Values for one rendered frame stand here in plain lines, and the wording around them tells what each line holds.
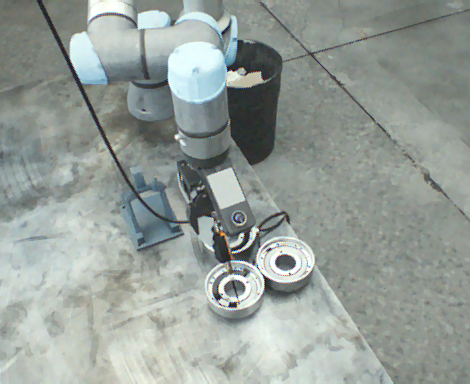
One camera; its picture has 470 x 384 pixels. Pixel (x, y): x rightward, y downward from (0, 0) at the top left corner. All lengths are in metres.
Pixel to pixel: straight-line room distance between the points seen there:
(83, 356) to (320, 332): 0.41
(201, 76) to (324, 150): 1.83
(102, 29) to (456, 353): 1.53
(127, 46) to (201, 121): 0.16
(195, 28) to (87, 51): 0.16
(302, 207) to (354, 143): 0.44
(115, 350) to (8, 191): 0.49
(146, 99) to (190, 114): 0.65
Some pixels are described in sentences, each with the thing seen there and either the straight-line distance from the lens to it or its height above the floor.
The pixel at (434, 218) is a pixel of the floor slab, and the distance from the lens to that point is 2.36.
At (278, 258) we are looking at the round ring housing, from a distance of 1.11.
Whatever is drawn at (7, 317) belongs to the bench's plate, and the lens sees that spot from 1.17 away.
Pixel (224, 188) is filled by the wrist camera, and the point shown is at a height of 1.09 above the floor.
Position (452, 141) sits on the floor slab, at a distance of 2.70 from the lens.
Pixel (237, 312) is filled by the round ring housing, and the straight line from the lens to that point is 1.04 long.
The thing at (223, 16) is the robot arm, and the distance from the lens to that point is 1.35.
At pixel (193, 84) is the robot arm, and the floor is 1.26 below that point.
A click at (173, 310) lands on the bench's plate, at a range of 1.09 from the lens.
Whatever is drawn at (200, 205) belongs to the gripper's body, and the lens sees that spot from 0.91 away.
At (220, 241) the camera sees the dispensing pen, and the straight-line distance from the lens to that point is 0.98.
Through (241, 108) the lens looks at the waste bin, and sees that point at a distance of 2.24.
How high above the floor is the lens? 1.70
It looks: 46 degrees down
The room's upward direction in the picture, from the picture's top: 4 degrees counter-clockwise
